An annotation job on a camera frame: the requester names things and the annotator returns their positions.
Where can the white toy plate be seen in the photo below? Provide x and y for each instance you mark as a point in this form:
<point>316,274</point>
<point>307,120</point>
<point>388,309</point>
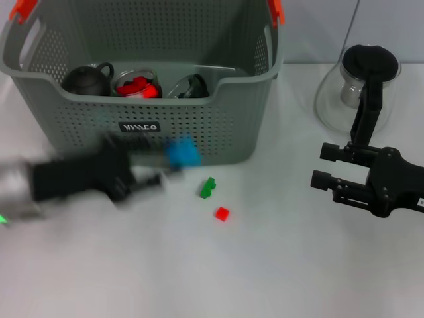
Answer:
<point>133,96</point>

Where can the green toy brick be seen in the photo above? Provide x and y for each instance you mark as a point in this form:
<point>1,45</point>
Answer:
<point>208,187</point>

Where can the dark clay teapot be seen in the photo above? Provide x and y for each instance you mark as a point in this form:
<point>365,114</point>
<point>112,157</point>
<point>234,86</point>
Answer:
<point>86,81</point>

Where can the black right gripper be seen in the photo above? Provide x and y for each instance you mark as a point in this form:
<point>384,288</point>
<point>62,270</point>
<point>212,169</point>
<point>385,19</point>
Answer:
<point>394,183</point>

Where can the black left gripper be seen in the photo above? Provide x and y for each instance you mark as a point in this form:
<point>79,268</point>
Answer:
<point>83,175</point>

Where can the grey perforated storage basket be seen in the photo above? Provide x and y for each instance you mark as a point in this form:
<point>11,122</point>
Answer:
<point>198,126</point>

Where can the small red toy brick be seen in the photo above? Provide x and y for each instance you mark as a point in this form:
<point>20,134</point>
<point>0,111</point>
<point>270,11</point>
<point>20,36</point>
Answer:
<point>222,213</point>

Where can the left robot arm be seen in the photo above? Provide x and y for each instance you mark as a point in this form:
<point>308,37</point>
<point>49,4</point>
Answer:
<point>16,192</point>

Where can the dark red long brick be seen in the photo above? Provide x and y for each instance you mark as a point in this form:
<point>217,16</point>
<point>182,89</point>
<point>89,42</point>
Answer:
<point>132,86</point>

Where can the blue square toy brick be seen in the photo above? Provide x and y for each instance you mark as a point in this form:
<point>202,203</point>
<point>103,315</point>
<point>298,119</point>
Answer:
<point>183,153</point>

